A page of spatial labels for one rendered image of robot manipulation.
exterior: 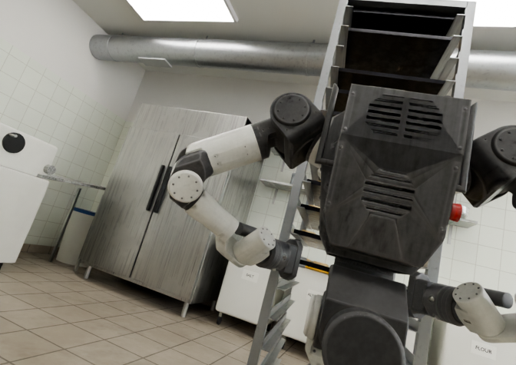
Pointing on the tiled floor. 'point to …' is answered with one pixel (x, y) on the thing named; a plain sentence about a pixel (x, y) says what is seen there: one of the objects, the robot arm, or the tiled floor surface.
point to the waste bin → (75, 236)
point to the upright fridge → (166, 209)
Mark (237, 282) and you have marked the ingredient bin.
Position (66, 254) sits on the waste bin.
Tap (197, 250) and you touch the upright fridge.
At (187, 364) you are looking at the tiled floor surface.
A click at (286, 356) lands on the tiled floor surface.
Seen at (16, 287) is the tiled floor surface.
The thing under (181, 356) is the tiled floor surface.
